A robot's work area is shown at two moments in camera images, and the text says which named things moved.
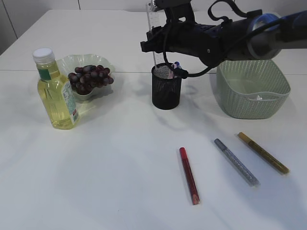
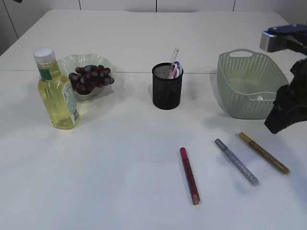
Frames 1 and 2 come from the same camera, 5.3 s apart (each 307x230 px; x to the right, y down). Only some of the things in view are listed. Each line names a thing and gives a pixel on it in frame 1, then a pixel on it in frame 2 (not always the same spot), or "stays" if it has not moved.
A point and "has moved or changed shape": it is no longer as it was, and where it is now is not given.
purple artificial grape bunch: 86,77 stays
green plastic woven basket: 251,89 stays
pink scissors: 170,74 has moved or changed shape
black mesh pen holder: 166,89 stays
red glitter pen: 193,188 stays
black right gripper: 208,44 to 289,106
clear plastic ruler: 155,19 to 175,52
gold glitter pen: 260,152 stays
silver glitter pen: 236,163 stays
